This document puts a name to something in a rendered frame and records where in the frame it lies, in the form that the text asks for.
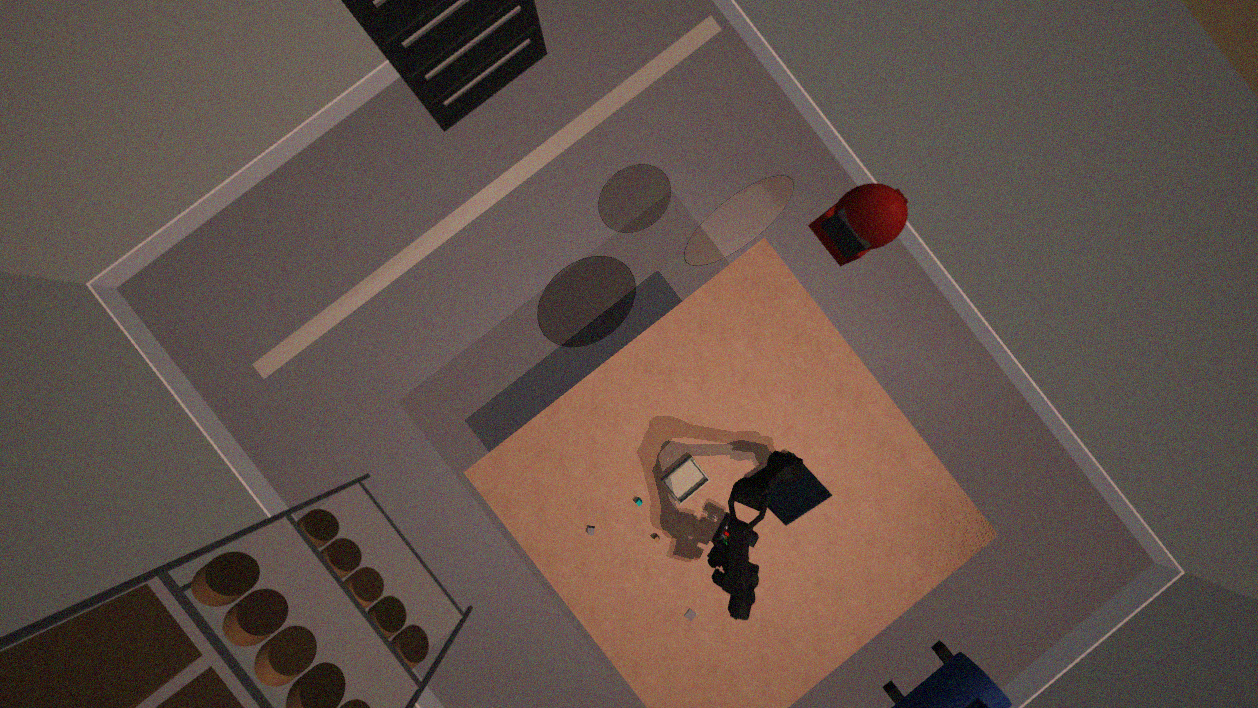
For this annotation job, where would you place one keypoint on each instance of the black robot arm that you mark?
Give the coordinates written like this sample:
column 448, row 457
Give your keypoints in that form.
column 741, row 577

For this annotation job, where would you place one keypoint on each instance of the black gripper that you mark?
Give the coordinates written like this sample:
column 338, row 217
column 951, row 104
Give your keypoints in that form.
column 717, row 574

